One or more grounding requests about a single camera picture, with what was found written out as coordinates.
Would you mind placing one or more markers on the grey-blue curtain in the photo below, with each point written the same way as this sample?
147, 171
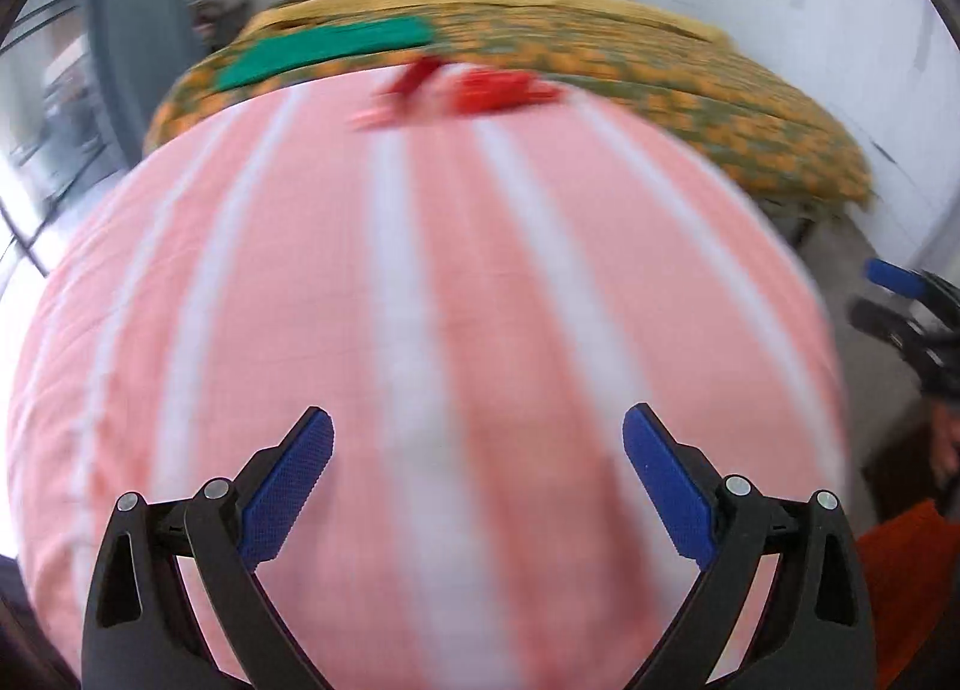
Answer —
142, 22

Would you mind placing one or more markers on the orange striped tablecloth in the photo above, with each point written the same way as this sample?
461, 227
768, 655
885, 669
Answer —
480, 285

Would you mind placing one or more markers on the bright red candy wrapper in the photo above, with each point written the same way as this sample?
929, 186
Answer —
491, 94

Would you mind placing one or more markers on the bed with floral quilt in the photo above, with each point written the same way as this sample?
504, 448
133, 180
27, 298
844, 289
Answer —
712, 105

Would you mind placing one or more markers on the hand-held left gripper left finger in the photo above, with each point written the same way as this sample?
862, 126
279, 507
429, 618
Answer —
289, 491

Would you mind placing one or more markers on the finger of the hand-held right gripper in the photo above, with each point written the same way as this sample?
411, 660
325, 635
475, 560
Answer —
896, 277
881, 322

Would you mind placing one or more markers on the black framed glass sliding door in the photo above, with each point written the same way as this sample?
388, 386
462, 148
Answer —
60, 97

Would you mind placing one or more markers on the green folded cloth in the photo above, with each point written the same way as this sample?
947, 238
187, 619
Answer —
322, 49

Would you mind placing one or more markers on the white wardrobe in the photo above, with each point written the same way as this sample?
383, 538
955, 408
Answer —
825, 22

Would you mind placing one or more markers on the dark red snack wrapper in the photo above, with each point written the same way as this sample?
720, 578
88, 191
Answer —
412, 82

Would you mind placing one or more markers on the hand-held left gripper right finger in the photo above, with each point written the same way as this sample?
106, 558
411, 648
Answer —
671, 491

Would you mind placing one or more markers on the person's orange clothing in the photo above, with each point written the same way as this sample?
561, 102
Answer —
907, 585

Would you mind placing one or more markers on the person's right hand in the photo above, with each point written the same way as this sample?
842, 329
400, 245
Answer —
946, 442

